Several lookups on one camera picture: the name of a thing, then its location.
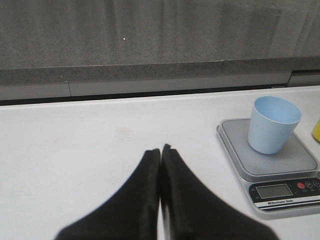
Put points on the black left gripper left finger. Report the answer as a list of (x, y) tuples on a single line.
[(130, 214)]

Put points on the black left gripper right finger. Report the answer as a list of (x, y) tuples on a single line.
[(192, 212)]

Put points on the light blue plastic cup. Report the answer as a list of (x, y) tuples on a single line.
[(273, 119)]

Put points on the yellow squeeze bottle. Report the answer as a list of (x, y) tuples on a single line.
[(316, 131)]

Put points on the silver electronic kitchen scale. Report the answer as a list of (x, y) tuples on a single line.
[(281, 185)]

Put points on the grey stone counter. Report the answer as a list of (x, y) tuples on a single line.
[(70, 48)]

